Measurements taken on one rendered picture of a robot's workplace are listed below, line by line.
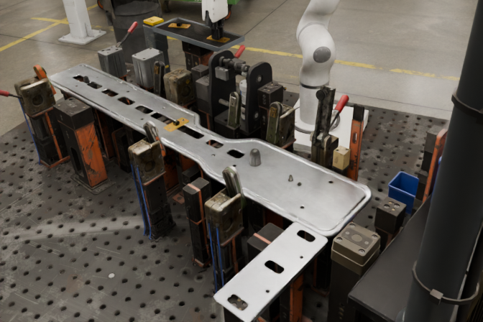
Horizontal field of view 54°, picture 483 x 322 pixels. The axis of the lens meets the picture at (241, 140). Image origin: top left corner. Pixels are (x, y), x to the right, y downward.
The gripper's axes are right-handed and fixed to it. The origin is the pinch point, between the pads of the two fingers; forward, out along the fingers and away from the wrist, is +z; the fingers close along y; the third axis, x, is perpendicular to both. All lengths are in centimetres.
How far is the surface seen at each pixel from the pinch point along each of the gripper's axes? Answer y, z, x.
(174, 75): 18.5, 10.5, -6.8
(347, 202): 43, 18, 69
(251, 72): 21.5, 0.6, 27.6
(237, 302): 82, 20, 61
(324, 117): 28, 6, 55
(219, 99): 17.4, 16.2, 11.6
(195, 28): -5.4, 2.5, -14.3
